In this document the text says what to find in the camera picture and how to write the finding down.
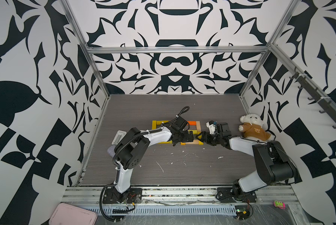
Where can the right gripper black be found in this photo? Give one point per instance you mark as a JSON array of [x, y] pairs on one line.
[[206, 138]]

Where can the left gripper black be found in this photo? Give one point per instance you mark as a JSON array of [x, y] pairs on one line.
[[185, 137]]

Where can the natural wood block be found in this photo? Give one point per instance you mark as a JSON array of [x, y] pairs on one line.
[[191, 143], [198, 126]]

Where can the yellow block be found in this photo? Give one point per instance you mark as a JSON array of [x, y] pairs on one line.
[[170, 142], [200, 142], [195, 132], [161, 122], [154, 125]]

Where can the orange block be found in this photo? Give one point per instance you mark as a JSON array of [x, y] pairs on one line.
[[192, 123]]

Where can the yellow block top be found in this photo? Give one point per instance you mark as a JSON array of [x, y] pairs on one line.
[[161, 122]]

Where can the natural wood block bottom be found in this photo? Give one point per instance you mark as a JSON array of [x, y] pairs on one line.
[[191, 143]]

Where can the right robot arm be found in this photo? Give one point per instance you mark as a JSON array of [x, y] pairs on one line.
[[272, 163]]

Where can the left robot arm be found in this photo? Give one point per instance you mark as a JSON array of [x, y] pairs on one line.
[[131, 148]]

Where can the white teddy bear brown shirt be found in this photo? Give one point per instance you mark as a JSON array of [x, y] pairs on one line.
[[252, 128]]

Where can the green circuit board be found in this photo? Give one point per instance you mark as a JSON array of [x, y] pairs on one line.
[[242, 214]]

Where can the clear plastic package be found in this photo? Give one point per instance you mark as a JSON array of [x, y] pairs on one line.
[[118, 137]]

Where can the pink small device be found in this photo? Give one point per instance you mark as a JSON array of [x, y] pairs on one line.
[[279, 204]]

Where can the pink tray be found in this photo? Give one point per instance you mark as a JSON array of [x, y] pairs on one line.
[[66, 214]]

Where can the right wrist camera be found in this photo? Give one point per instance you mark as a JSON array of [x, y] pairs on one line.
[[211, 125]]

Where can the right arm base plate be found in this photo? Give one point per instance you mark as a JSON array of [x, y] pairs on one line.
[[232, 195]]

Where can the white cable duct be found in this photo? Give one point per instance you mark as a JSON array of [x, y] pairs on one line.
[[162, 210]]

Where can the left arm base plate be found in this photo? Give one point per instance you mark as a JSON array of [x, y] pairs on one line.
[[132, 195]]

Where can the wall hook rail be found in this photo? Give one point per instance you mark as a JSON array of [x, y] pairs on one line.
[[317, 95]]

